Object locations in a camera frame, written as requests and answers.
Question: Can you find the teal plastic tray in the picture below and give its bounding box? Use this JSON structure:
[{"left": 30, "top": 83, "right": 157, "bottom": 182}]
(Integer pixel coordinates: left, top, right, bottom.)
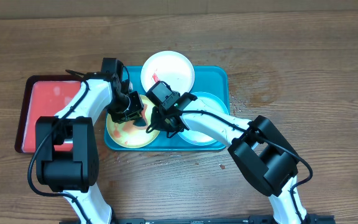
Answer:
[{"left": 116, "top": 66, "right": 229, "bottom": 151}]

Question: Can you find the light blue plate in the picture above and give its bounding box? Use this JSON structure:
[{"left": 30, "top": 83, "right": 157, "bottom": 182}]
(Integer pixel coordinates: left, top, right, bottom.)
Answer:
[{"left": 178, "top": 91, "right": 229, "bottom": 146}]

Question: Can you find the yellow plate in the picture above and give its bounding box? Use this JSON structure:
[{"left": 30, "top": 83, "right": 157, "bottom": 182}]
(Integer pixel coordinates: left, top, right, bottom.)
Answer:
[{"left": 104, "top": 95, "right": 160, "bottom": 150}]

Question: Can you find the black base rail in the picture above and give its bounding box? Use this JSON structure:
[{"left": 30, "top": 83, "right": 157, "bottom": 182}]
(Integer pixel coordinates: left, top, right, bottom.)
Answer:
[{"left": 60, "top": 214, "right": 336, "bottom": 224}]

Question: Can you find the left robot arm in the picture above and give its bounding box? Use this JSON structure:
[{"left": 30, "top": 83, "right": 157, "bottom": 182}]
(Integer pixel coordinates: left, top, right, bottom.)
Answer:
[{"left": 27, "top": 58, "right": 144, "bottom": 223}]

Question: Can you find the white plate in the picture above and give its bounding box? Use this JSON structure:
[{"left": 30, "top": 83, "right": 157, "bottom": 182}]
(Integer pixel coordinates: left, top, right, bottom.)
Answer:
[{"left": 140, "top": 51, "right": 195, "bottom": 95}]

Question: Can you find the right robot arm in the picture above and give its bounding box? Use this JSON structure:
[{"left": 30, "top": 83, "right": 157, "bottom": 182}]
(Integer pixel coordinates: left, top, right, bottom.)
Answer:
[{"left": 147, "top": 93, "right": 309, "bottom": 223}]

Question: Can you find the red and black tray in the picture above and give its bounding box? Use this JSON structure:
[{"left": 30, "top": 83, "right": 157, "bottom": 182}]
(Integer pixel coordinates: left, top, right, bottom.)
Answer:
[{"left": 14, "top": 75, "right": 81, "bottom": 153}]

